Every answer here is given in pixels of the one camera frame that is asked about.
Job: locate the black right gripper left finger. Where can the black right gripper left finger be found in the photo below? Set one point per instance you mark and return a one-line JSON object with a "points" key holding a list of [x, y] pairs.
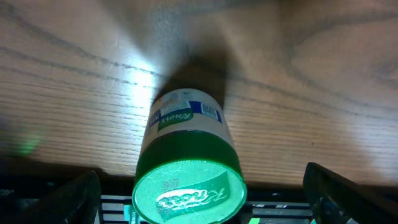
{"points": [[75, 202]]}

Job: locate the green lid seasoning jar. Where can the green lid seasoning jar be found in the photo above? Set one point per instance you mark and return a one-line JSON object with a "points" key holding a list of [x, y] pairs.
{"points": [[188, 169]]}

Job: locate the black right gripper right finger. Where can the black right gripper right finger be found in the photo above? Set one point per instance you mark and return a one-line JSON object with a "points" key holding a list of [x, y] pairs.
{"points": [[336, 199]]}

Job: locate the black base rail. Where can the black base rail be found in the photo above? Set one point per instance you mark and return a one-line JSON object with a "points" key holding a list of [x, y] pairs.
{"points": [[116, 207]]}

